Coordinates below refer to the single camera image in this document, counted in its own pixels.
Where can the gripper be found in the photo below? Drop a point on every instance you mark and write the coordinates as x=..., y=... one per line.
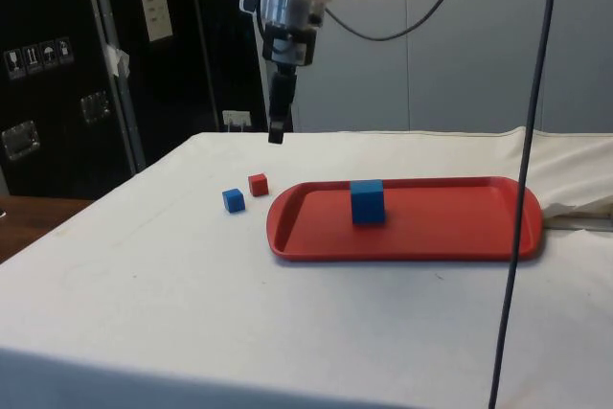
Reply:
x=291, y=49

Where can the small red cube block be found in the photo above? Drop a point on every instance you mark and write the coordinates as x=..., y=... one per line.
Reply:
x=258, y=184

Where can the small blue cube block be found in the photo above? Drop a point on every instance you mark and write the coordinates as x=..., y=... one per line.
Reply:
x=233, y=200

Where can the large blue cube block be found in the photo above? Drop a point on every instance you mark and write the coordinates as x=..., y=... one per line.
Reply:
x=368, y=203

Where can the red tray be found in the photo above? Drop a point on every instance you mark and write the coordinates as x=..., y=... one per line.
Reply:
x=407, y=236

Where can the black cabinet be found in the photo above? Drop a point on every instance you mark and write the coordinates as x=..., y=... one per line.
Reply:
x=62, y=69

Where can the white wall socket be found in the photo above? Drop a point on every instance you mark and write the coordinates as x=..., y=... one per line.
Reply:
x=236, y=118

